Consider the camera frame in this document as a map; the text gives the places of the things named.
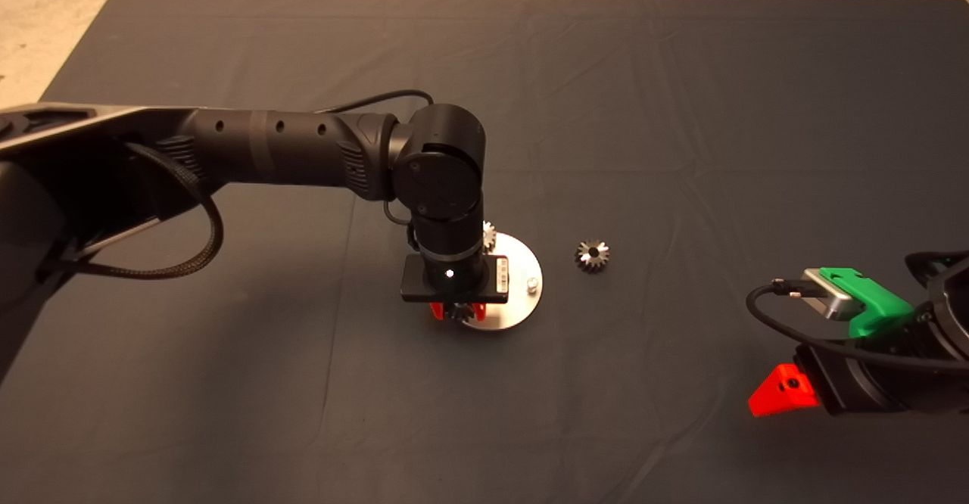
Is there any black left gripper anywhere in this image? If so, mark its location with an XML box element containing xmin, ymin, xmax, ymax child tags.
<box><xmin>400</xmin><ymin>253</ymin><xmax>510</xmax><ymax>322</ymax></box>

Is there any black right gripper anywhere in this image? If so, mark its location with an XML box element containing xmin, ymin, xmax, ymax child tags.
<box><xmin>748</xmin><ymin>340</ymin><xmax>871</xmax><ymax>415</ymax></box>

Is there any round metal carrier plate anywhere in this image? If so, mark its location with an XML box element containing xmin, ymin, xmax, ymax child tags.
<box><xmin>460</xmin><ymin>233</ymin><xmax>544</xmax><ymax>331</ymax></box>

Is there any dark grey table cloth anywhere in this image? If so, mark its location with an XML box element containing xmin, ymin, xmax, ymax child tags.
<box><xmin>0</xmin><ymin>0</ymin><xmax>969</xmax><ymax>504</ymax></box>

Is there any thin black right camera cable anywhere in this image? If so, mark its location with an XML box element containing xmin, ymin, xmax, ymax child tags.
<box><xmin>746</xmin><ymin>277</ymin><xmax>969</xmax><ymax>372</ymax></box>

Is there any thin black camera cable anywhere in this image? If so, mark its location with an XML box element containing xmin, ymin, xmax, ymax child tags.
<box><xmin>746</xmin><ymin>277</ymin><xmax>969</xmax><ymax>372</ymax></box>
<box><xmin>318</xmin><ymin>89</ymin><xmax>436</xmax><ymax>249</ymax></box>

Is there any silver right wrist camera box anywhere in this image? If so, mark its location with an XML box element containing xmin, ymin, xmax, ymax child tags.
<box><xmin>802</xmin><ymin>266</ymin><xmax>864</xmax><ymax>319</ymax></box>

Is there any green right camera mount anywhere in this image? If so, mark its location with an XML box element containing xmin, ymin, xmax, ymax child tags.
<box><xmin>820</xmin><ymin>264</ymin><xmax>915</xmax><ymax>337</ymax></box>

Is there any thin black left camera cable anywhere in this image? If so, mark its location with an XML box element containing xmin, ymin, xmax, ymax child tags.
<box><xmin>318</xmin><ymin>89</ymin><xmax>436</xmax><ymax>249</ymax></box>

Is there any black braided cable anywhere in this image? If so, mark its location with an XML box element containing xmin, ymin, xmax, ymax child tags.
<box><xmin>42</xmin><ymin>143</ymin><xmax>225</xmax><ymax>280</ymax></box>

